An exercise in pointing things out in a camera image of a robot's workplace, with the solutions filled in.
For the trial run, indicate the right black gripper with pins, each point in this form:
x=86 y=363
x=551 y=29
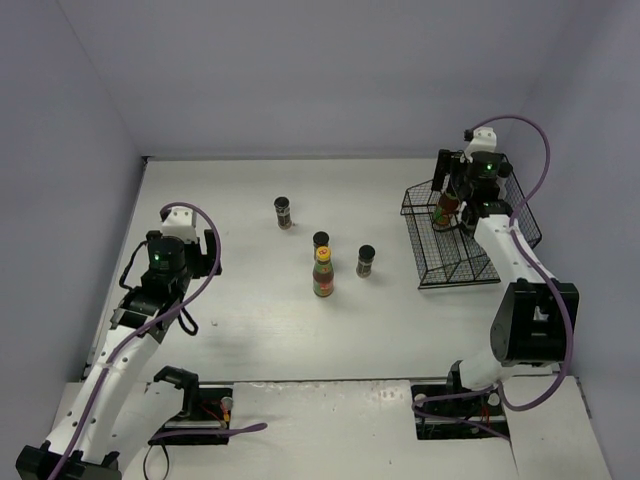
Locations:
x=445 y=167

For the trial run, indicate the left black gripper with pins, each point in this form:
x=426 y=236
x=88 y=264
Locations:
x=209 y=248

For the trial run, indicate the sauce bottle yellow cap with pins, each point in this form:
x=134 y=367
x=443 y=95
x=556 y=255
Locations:
x=323 y=272
x=445 y=210

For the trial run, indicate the tall clear red-label bottle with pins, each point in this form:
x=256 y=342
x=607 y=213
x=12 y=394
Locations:
x=505 y=169

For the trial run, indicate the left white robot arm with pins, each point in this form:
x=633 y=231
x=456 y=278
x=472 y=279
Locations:
x=96 y=439

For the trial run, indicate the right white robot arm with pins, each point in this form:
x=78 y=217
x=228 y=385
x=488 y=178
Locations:
x=535 y=321

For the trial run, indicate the far spice jar black lid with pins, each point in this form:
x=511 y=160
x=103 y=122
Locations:
x=282 y=209

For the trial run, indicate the spice jar black lid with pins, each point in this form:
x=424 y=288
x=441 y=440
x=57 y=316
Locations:
x=366 y=255
x=320 y=239
x=282 y=209

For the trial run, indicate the right spice jar black lid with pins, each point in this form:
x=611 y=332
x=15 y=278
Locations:
x=366 y=255

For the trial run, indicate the middle spice jar black lid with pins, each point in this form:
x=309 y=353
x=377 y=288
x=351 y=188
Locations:
x=320 y=239

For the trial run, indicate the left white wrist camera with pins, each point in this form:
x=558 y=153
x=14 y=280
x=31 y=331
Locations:
x=179 y=222

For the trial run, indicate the black wire basket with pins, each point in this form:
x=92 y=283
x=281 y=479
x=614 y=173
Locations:
x=443 y=257

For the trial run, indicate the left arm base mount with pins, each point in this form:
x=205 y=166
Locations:
x=203 y=409

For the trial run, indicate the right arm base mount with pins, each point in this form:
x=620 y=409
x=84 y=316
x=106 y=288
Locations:
x=477 y=417

